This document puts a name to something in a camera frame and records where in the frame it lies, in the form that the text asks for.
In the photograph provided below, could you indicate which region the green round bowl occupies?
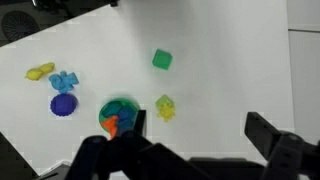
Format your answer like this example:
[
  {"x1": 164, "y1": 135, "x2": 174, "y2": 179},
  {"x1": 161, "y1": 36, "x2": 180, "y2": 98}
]
[{"x1": 98, "y1": 98, "x2": 140, "y2": 138}]

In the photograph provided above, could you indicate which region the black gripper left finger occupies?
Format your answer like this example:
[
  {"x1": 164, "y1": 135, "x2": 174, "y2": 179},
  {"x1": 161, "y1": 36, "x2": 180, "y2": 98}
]
[{"x1": 134, "y1": 110, "x2": 146, "y2": 135}]

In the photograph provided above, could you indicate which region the yellow toy figure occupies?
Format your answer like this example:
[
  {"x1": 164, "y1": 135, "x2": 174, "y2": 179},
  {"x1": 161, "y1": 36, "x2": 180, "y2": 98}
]
[{"x1": 157, "y1": 103, "x2": 175, "y2": 122}]

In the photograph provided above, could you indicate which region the black round fan grille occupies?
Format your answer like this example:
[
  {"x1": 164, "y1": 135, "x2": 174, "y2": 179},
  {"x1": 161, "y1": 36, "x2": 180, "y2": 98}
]
[{"x1": 1, "y1": 11, "x2": 40, "y2": 42}]

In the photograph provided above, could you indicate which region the green cube block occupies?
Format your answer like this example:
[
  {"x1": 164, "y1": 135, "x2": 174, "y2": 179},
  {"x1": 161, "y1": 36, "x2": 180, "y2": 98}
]
[{"x1": 152, "y1": 49, "x2": 173, "y2": 70}]

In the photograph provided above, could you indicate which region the yellow duck toy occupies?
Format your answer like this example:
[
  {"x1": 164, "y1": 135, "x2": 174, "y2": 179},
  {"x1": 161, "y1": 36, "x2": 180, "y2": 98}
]
[{"x1": 25, "y1": 62, "x2": 55, "y2": 81}]

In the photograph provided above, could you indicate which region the teal toy figure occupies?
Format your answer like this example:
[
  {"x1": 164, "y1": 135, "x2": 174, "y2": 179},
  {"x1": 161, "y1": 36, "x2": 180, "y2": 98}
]
[{"x1": 102, "y1": 101, "x2": 122, "y2": 117}]

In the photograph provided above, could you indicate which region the orange toy figure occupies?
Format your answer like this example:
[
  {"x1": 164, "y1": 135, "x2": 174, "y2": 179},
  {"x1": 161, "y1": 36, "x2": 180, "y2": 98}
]
[{"x1": 101, "y1": 115, "x2": 118, "y2": 138}]

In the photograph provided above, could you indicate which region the dark blue round block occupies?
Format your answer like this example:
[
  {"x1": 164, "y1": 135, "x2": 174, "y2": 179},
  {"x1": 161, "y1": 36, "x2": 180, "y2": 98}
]
[{"x1": 50, "y1": 94, "x2": 78, "y2": 117}]

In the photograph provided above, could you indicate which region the dark blue cube block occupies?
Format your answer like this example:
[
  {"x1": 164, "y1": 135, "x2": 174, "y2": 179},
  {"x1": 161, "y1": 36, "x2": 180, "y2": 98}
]
[{"x1": 117, "y1": 108, "x2": 135, "y2": 132}]

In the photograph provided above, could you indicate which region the light blue toy figure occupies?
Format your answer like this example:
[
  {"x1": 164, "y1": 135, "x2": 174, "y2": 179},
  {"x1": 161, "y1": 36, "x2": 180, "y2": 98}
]
[{"x1": 49, "y1": 71, "x2": 79, "y2": 94}]

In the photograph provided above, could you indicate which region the lime translucent cube block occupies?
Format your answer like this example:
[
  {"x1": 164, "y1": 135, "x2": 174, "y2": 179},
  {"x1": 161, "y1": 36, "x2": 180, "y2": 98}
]
[{"x1": 155, "y1": 95, "x2": 173, "y2": 108}]

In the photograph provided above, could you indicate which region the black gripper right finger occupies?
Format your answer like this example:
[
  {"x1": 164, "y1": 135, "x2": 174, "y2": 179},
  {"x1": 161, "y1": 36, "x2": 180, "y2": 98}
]
[{"x1": 244, "y1": 112, "x2": 320, "y2": 166}]

